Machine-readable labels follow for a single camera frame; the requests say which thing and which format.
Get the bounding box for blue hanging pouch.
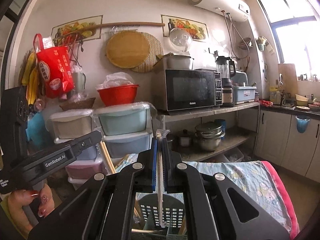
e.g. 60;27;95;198
295;115;310;134

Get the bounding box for clear plastic lid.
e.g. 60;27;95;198
169;27;193;53

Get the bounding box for blue hanging bag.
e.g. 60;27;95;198
26;111;51;148

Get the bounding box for window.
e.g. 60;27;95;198
257;0;320;81

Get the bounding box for pink blanket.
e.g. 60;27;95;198
260;160;301;238

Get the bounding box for red plastic bag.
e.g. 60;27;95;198
33;33;76;99

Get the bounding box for blue cup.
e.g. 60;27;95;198
214;118;227;131

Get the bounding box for small lidded steel pot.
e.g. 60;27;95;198
178;129;193;147

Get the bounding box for hanging metal strainer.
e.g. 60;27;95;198
238;37;252;50

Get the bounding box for red plastic basin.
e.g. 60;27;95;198
97;84;140;107

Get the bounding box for person's left hand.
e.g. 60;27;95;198
0;187;56;233

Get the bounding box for black blender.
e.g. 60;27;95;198
215;56;237;107

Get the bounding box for clear plastic bag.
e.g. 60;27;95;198
103;72;135;88

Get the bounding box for blue dish rack box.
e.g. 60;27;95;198
232;85;258;105

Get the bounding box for white kitchen cabinets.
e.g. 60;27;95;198
254;104;320;180

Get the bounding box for brown woven basket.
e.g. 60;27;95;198
59;97;96;111

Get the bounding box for grey cooking pot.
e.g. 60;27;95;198
166;54;195;71

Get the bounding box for long wooden pole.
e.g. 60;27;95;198
63;22;166;35

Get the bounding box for light cutting board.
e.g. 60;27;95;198
277;63;299;96

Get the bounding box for metal cup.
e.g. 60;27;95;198
72;72;86;93

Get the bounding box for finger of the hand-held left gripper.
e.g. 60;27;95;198
20;130;103;180

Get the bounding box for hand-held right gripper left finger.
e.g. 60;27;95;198
27;138;160;240

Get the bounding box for bamboo chopstick pair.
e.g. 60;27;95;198
99;141;117;176
133;197;142;228
155;128;171;228

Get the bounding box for white water heater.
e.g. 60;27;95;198
187;0;251;22

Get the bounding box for yellow hanging bags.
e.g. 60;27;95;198
21;51;40;106

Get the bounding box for fruit wall poster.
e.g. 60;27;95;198
51;15;103;42
161;14;208;43

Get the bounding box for beige-topped plastic drawer tower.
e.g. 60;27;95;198
47;108;105;191

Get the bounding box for green plastic utensil holder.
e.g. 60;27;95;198
131;192;188;240

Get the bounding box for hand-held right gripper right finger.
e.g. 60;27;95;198
162;139;295;240

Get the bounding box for round bamboo tray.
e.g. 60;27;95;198
106;31;151;68

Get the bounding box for stack of steel pots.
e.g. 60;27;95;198
194;122;226;152

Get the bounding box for black microwave oven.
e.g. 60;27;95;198
163;68;223;112

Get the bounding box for green wall holder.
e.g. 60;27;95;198
257;36;270;51

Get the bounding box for round woven mat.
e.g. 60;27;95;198
132;32;165;73

